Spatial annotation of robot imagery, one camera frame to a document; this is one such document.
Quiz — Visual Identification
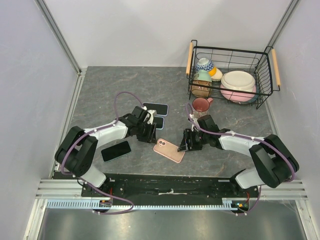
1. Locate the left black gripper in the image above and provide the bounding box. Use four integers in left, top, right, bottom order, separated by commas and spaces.
136, 121, 157, 145

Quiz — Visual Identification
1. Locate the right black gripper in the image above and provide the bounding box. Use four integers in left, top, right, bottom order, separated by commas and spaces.
177, 128, 209, 152

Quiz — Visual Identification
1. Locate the light blue phone case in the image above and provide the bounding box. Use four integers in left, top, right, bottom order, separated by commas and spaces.
154, 115, 166, 130

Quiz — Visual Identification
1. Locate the pink phone case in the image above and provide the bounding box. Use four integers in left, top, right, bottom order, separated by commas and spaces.
153, 138, 185, 163

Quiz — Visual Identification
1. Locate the lavender phone case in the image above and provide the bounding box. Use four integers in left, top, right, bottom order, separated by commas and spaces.
142, 102, 170, 116

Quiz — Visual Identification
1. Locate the teal-edged black phone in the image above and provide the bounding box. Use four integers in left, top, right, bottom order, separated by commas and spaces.
101, 141, 131, 162

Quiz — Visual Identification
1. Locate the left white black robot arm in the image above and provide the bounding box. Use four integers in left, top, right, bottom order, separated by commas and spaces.
54, 119, 157, 197

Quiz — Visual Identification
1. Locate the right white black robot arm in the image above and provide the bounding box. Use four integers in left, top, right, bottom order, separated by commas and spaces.
177, 128, 300, 197

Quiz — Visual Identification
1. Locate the pink speckled mug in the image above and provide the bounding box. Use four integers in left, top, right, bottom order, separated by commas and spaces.
192, 97, 214, 119

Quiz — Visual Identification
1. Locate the green brown bowl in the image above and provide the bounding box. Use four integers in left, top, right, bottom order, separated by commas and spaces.
190, 70, 212, 98

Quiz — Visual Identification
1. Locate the pink bowl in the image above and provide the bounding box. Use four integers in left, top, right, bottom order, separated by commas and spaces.
220, 90, 259, 104

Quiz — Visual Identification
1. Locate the yellow white bowl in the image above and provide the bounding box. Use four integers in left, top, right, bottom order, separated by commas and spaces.
211, 68, 224, 82

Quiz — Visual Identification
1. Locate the cream plate stack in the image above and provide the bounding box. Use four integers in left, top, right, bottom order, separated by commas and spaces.
220, 70, 255, 92

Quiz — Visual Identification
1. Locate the blue patterned bowl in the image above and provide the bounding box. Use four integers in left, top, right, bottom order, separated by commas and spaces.
195, 58, 217, 76

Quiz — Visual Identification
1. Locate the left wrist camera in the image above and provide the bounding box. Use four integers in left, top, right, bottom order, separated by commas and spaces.
130, 106, 157, 125

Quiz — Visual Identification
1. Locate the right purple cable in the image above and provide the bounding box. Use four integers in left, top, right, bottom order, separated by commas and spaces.
184, 102, 297, 217

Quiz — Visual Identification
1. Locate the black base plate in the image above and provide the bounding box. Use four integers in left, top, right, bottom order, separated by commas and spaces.
81, 172, 261, 204

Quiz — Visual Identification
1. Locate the black wire dish basket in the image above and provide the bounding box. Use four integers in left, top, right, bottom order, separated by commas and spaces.
185, 39, 281, 108

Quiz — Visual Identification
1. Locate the light blue cable duct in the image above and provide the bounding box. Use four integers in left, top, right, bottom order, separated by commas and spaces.
46, 199, 238, 211

